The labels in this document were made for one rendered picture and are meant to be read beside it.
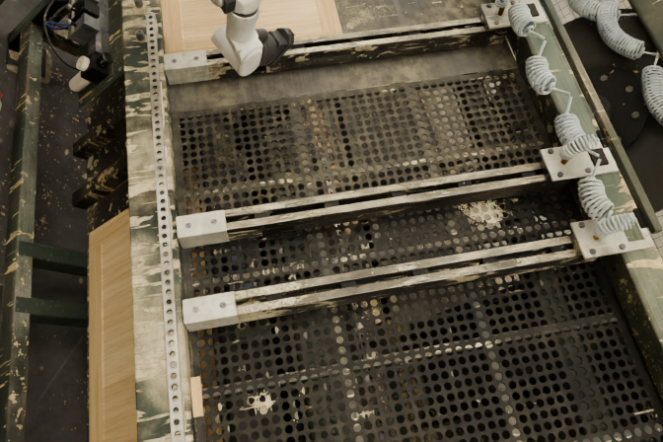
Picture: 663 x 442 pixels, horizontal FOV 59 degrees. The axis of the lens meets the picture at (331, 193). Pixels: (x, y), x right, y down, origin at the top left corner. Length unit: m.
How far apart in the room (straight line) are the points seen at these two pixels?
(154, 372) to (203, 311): 0.17
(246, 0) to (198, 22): 0.76
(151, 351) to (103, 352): 0.60
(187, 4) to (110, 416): 1.32
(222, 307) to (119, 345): 0.61
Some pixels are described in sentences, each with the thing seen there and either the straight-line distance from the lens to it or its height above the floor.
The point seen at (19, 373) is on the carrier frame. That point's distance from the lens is 2.10.
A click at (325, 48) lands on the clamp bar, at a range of 1.86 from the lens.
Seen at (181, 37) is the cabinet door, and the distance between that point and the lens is 2.00.
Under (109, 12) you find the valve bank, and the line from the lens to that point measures 2.17.
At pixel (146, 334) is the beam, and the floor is 0.84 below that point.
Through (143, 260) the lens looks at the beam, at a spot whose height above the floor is 0.84.
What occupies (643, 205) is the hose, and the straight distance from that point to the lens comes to 1.56.
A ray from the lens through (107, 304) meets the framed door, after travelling 2.11.
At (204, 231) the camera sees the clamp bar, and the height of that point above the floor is 0.98.
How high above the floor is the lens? 1.99
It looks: 28 degrees down
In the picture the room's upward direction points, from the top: 62 degrees clockwise
